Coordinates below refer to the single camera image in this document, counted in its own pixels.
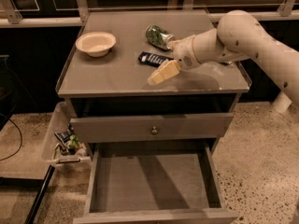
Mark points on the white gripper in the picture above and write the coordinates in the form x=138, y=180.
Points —
x=183, y=53

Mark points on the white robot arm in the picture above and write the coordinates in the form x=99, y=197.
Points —
x=258, y=159

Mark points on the grey top drawer with knob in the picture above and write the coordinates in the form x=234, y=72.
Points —
x=150, y=128

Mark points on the grey drawer cabinet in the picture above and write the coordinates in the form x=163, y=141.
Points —
x=117, y=84

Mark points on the open grey middle drawer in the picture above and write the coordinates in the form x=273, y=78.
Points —
x=155, y=182

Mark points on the green soda can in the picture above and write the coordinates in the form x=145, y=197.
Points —
x=159, y=37

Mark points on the white paper bowl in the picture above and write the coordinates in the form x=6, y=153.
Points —
x=96, y=44

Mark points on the snack packets in bin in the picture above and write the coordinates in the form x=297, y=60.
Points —
x=68, y=144

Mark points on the clear plastic bin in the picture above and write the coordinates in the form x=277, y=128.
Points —
x=59, y=123

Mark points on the black floor stand bar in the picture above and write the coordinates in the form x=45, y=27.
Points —
x=40, y=195

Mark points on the metal railing frame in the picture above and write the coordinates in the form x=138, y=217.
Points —
x=38, y=13

